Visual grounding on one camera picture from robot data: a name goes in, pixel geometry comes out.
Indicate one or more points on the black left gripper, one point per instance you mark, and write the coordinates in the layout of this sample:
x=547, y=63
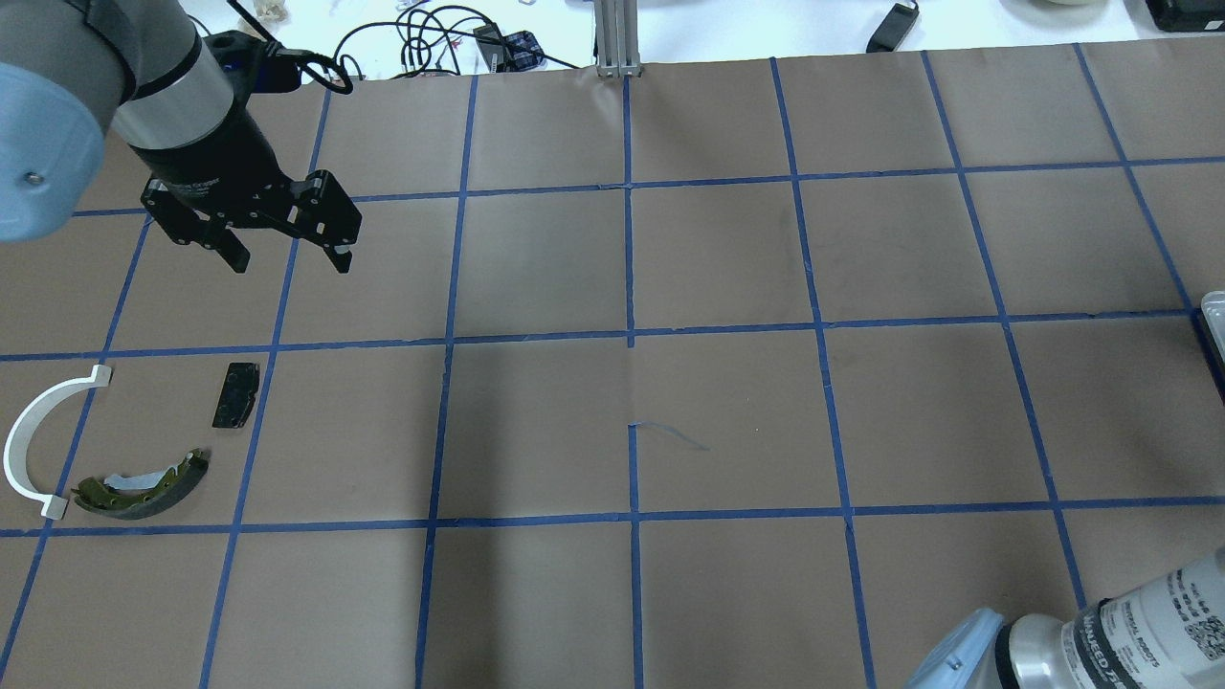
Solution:
x=212, y=158

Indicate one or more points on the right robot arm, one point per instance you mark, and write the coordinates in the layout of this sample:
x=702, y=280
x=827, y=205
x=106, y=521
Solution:
x=1164, y=634

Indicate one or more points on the black brake pad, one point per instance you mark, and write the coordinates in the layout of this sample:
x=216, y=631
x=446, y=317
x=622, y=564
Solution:
x=237, y=396

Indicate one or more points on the olive brake shoe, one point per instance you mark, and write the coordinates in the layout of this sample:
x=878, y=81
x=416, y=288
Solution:
x=133, y=498

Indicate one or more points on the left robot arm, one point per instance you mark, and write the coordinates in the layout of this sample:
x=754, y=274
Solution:
x=73, y=71

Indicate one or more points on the aluminium frame post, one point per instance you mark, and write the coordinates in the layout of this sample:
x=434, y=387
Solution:
x=616, y=52

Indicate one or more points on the white curved plastic bracket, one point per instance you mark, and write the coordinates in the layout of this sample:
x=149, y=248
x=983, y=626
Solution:
x=23, y=430

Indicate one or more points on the black power adapter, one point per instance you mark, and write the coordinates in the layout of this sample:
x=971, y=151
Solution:
x=894, y=27

